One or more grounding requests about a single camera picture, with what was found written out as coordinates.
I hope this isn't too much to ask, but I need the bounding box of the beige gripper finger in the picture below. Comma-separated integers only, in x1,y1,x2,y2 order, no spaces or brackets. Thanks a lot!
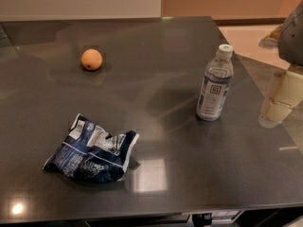
258,64,303,129

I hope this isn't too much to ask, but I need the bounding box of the clear blue-label plastic bottle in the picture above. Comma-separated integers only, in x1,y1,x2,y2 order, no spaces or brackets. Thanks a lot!
196,44,234,121

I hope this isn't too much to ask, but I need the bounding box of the orange fruit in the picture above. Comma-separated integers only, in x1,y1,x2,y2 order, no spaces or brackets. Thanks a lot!
80,49,103,71

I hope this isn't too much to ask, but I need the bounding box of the crumpled blue chip bag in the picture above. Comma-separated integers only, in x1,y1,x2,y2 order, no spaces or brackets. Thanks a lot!
44,113,139,183

